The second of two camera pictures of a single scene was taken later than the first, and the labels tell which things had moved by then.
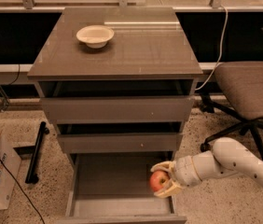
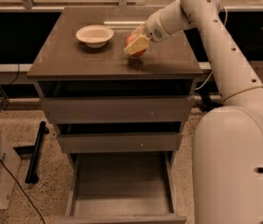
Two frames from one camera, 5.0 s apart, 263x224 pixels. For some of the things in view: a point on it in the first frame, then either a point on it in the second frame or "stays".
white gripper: x=184 y=171 -> x=153 y=27
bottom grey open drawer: x=114 y=188 stays
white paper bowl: x=95 y=36 stays
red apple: x=159 y=179 -> x=139 y=54
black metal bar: x=33 y=169 stays
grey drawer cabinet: x=119 y=83 stays
